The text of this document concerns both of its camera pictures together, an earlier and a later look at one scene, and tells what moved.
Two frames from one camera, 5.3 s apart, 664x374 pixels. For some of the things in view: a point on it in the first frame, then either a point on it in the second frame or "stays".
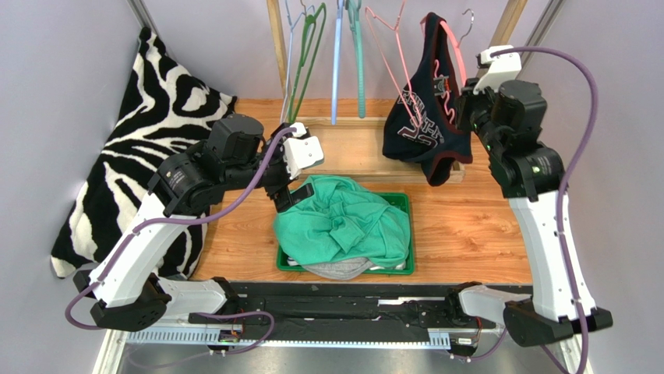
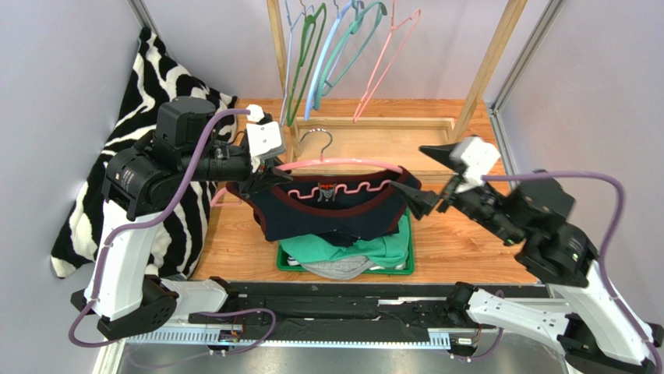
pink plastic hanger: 457,46 -> 319,161
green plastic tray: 400,202 stays
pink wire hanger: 366,8 -> 418,12
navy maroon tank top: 422,127 -> 330,206
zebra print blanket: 166,107 stays
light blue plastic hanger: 337,63 -> 344,9
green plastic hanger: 308,50 stays
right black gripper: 467,110 -> 447,190
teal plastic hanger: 354,13 -> 357,13
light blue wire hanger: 292,27 stays
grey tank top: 341,269 stays
